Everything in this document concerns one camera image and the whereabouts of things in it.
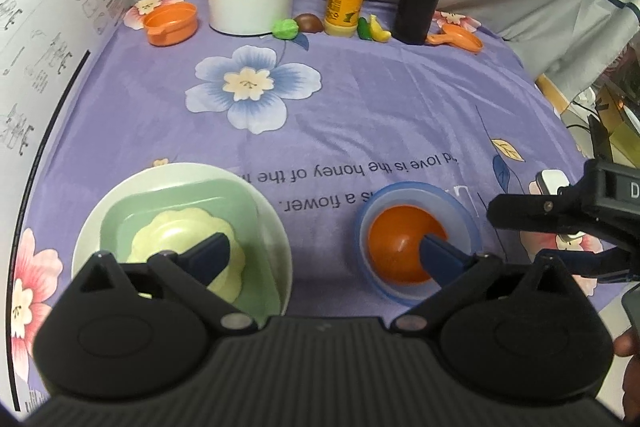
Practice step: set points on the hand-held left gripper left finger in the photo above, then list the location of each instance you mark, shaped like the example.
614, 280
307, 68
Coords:
212, 253

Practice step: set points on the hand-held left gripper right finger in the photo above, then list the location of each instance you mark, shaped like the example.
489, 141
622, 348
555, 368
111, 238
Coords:
440, 255

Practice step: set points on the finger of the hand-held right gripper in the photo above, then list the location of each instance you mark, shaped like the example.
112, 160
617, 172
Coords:
540, 212
585, 263

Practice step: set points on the clear plastic bowl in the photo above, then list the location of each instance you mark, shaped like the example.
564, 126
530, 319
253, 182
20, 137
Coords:
452, 213

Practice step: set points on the orange plastic bowl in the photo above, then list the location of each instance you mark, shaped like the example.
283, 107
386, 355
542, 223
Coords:
395, 243

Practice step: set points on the yellow scalloped plate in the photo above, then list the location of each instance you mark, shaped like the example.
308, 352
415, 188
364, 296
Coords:
165, 233

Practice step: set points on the blue plastic bowl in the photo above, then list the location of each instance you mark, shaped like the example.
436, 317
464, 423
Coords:
415, 187

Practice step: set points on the green square plate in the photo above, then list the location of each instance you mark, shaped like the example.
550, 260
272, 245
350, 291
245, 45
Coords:
150, 207

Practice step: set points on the white round plate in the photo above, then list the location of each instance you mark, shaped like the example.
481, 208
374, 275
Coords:
165, 172

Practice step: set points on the green toy vegetable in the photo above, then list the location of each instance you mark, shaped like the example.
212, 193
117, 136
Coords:
286, 29

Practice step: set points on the person's right hand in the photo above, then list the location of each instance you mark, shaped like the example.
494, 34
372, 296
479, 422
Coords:
629, 357

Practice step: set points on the white plug adapter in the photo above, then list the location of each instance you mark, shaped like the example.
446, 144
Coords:
551, 181

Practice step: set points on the purple floral printed blanket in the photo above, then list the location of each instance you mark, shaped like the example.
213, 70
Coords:
375, 107

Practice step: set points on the orange toy pan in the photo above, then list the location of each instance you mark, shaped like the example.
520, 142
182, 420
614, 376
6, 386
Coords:
460, 41

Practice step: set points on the grey cloth with star trim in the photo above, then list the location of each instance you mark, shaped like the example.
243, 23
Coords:
550, 17

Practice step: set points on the orange toy pot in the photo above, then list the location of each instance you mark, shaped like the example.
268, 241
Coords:
170, 29

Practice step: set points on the yellow toy banana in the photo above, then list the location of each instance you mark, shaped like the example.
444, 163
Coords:
380, 32

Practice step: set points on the green toy pepper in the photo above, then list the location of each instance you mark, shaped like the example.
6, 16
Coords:
363, 29

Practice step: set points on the brown toy chestnut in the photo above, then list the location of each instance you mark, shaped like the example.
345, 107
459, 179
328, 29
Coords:
309, 23

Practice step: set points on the large white printed paper sheet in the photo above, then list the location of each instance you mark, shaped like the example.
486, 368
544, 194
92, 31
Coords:
40, 32

